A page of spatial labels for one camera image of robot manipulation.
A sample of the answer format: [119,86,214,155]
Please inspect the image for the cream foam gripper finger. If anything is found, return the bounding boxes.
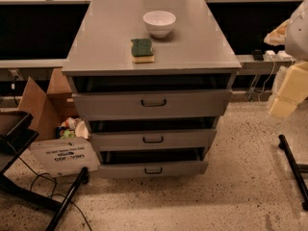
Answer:
[269,62,308,118]

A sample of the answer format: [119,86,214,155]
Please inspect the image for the grey top drawer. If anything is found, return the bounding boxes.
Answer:
[72,90,231,120]

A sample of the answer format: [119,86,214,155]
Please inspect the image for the grey drawer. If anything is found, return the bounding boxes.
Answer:
[97,161,208,178]
[90,129,217,151]
[72,90,231,120]

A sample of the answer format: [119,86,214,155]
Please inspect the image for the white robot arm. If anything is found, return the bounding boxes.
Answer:
[264,0,308,118]

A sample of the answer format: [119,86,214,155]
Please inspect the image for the grey middle drawer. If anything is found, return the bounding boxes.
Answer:
[90,129,217,151]

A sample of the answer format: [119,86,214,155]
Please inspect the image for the grey drawer cabinet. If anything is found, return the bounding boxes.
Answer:
[63,0,241,166]

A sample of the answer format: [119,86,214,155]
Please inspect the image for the grey bottom drawer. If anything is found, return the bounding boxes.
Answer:
[97,161,208,178]

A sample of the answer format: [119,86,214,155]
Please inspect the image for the open cardboard box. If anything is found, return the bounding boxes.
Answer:
[18,68,99,177]

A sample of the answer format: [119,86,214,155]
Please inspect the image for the white power strip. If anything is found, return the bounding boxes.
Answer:
[265,50,293,61]

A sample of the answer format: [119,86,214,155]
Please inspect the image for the black power adapter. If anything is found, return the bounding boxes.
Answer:
[252,49,264,61]

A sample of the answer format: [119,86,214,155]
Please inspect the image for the black metal stand right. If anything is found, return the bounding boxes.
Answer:
[278,135,308,211]

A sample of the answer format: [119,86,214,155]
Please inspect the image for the black metal stand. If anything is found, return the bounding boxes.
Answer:
[0,111,89,231]
[278,135,308,211]

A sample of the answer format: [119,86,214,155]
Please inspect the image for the white ceramic bowl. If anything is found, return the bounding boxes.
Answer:
[143,11,176,38]

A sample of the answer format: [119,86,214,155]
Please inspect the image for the green yellow sponge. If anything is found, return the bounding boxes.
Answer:
[131,38,154,64]

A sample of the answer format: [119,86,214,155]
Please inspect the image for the colourful items in box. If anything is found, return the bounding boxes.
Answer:
[56,117,89,140]

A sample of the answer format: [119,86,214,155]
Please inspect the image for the black metal stand left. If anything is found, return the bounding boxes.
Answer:
[0,111,89,231]

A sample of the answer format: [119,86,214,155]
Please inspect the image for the white hanging cable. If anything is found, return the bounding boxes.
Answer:
[256,56,277,103]

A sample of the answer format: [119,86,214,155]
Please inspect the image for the black floor cable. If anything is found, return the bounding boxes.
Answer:
[17,156,93,231]

